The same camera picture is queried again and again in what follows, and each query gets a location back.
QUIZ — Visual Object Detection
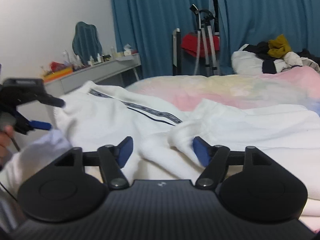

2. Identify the pile of white clothes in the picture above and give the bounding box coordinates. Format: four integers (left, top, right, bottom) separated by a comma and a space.
231, 42, 319, 75

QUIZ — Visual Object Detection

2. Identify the person's left hand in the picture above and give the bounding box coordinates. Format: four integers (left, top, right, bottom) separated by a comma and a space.
0, 125, 14, 158

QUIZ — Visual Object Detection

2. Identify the white knit jacket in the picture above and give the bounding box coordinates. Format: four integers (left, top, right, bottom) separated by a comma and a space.
1, 81, 319, 216

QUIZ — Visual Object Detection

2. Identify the grey desk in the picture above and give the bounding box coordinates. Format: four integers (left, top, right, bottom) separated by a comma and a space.
45, 54, 141, 96

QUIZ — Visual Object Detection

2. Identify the silver tripod stand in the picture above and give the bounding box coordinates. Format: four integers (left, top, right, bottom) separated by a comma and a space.
190, 4, 221, 77

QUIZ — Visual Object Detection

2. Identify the blue curtain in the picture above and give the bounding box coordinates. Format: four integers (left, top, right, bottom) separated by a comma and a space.
109, 0, 320, 79

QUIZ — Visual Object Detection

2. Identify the red cloth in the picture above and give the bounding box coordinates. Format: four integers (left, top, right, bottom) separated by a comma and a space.
180, 32, 221, 58

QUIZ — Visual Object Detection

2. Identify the pastel tie-dye bed sheet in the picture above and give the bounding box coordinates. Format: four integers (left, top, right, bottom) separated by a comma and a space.
128, 67, 319, 231

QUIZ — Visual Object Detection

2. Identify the mustard yellow garment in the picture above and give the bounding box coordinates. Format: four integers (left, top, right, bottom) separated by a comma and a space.
268, 34, 292, 59

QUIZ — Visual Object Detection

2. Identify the black framed panel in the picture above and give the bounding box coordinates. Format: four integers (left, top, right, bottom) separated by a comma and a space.
172, 28, 182, 76

